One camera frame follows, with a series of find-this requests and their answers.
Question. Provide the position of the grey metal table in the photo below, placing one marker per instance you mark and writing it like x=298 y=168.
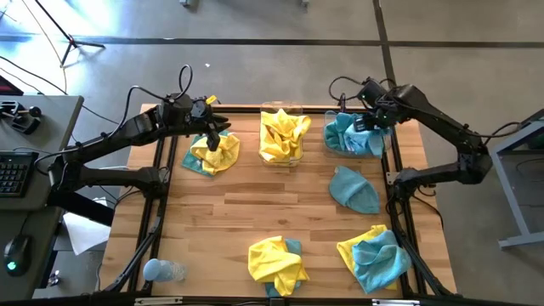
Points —
x=512 y=200

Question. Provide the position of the black tripod stand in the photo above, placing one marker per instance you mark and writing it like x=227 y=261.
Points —
x=71 y=41

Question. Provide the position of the black monitor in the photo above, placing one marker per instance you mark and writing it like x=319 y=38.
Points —
x=7 y=88

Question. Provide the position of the clear plastic water bottle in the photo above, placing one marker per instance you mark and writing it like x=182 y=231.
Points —
x=170 y=271

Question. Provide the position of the dark teal microfiber towel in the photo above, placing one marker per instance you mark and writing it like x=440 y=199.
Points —
x=336 y=136
x=190 y=160

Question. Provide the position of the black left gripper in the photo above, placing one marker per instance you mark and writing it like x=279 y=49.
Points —
x=202 y=119

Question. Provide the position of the clear plastic basket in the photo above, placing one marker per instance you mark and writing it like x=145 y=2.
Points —
x=281 y=105
x=332 y=154

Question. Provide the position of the grey desk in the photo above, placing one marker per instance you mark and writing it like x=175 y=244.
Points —
x=55 y=127

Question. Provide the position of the black metal table frame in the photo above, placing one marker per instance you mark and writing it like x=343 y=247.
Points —
x=242 y=110

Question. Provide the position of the black desk support beam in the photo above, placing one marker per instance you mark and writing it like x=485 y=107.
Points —
x=85 y=209

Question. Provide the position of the black keyboard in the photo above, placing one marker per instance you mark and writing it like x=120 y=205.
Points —
x=15 y=174

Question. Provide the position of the silver metal bracket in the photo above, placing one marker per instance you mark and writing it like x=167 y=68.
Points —
x=158 y=301
x=395 y=302

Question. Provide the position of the black desk mount clamp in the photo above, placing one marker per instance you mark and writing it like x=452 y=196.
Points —
x=25 y=123

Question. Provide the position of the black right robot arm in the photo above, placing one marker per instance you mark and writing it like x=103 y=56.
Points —
x=442 y=123

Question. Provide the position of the small yellow tag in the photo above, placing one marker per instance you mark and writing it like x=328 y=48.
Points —
x=211 y=100

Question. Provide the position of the white paper sheet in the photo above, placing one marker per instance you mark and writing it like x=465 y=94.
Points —
x=85 y=234

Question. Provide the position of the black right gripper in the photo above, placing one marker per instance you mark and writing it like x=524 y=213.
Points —
x=380 y=119

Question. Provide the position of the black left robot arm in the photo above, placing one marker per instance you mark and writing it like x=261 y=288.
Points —
x=136 y=127

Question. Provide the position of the black computer mouse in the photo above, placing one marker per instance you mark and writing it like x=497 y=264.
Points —
x=17 y=255

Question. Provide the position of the black table clamp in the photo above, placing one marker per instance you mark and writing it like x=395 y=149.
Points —
x=342 y=101

